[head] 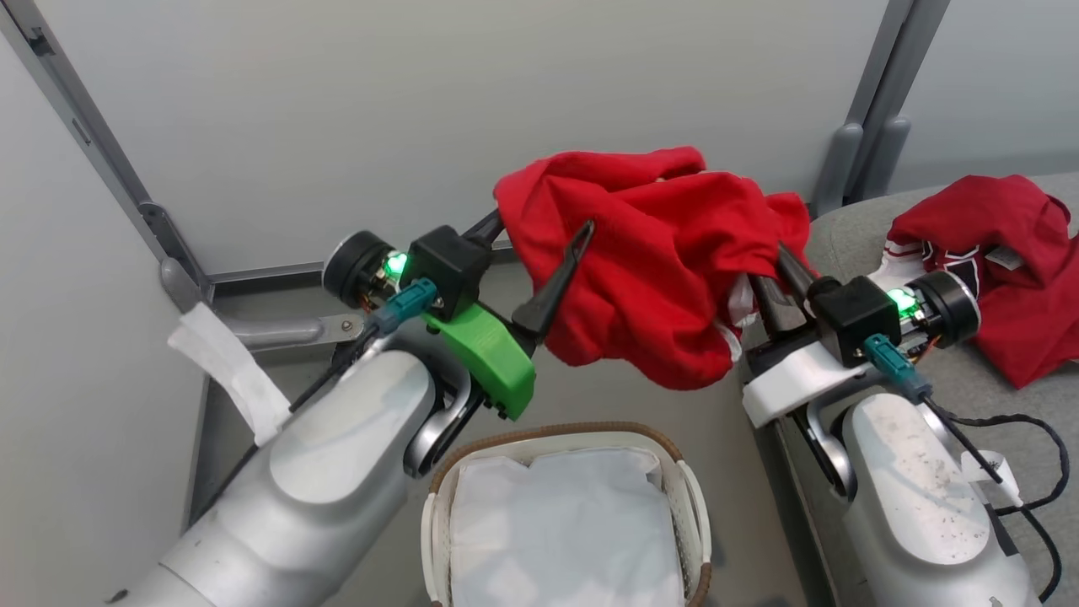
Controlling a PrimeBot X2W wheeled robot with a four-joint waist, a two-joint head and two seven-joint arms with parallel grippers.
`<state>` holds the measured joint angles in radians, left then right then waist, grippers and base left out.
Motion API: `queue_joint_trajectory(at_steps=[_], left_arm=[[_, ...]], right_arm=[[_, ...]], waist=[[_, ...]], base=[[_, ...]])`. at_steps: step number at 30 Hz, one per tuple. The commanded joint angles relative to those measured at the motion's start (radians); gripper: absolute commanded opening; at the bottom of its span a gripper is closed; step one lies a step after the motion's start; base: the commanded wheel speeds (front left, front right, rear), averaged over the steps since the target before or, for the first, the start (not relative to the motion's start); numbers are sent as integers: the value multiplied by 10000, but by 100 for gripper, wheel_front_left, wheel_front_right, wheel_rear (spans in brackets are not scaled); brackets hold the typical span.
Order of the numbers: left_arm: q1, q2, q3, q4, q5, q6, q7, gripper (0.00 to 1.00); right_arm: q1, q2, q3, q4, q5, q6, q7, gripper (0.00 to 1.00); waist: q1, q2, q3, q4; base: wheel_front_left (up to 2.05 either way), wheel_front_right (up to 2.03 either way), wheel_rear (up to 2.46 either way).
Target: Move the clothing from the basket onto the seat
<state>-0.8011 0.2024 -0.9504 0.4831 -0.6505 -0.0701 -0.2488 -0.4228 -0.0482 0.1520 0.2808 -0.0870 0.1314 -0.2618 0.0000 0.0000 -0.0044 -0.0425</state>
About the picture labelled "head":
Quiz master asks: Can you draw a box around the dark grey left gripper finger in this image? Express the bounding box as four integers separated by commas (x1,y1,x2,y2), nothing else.
512,219,596,346
462,209,507,250

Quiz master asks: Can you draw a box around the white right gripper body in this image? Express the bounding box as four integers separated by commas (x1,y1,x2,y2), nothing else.
742,325,878,429

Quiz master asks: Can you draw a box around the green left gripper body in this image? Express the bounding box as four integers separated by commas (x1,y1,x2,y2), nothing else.
421,303,537,421

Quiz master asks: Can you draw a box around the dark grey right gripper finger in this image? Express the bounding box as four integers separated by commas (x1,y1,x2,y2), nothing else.
749,274,806,338
776,244,817,296

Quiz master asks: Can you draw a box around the red garment with white stripes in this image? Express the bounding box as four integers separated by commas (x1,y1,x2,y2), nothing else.
493,146,812,391

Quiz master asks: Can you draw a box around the white laundry basket brown trim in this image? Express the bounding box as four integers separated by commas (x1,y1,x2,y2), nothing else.
420,422,713,607

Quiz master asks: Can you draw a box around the white crumpled cloth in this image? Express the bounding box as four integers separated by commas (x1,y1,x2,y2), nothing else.
449,447,685,607

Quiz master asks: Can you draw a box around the red jersey with navy trim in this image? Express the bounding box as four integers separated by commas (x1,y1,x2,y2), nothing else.
868,175,1079,389

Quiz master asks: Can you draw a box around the white paper tag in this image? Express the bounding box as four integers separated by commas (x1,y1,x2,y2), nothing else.
167,302,292,446

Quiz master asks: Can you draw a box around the teal left cable connector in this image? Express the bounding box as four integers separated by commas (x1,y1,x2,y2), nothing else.
371,278,439,335

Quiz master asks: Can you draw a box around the teal cable connector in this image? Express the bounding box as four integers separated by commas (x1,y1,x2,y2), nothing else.
862,333,933,402
371,278,439,335

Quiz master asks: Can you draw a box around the teal right cable connector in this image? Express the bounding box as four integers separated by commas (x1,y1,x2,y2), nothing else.
862,333,933,402

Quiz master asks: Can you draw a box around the grey frame foot bar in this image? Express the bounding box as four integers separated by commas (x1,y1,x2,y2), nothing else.
221,312,376,353

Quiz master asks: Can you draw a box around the small white cable tag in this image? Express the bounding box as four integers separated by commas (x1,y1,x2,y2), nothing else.
961,449,1023,507

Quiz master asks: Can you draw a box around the grey metal frame post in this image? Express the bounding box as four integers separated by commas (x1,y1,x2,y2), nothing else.
0,0,216,314
811,0,952,218

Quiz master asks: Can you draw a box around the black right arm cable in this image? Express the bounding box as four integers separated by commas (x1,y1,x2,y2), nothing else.
919,392,1071,604

